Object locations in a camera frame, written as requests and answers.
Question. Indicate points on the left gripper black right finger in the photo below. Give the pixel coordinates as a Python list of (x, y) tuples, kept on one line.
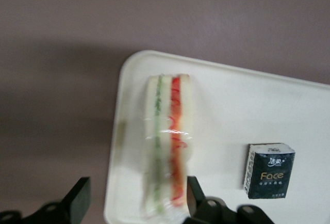
[(201, 206)]

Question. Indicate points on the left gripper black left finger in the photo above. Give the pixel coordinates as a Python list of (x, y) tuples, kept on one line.
[(74, 198)]

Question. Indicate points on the triangle sandwich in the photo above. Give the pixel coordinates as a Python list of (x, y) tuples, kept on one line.
[(167, 131)]

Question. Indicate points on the beige plastic tray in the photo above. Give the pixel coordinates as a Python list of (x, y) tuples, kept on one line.
[(232, 105)]

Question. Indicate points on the black tissue pack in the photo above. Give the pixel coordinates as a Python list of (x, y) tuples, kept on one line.
[(270, 175)]

